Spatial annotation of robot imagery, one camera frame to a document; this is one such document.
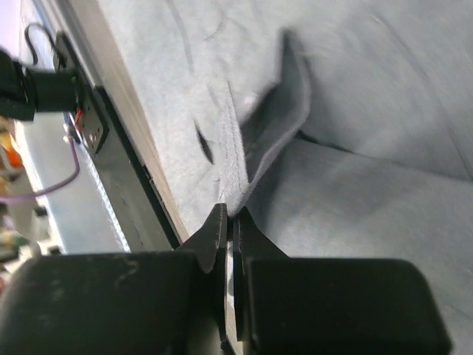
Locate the grey long sleeve shirt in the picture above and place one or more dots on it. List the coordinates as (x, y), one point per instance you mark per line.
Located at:
(344, 126)

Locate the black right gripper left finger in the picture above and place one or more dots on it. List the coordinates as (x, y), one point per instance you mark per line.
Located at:
(208, 245)

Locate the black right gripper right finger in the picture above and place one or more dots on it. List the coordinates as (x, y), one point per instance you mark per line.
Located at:
(258, 282)

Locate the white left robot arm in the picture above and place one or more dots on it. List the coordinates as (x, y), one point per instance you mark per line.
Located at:
(26, 91)

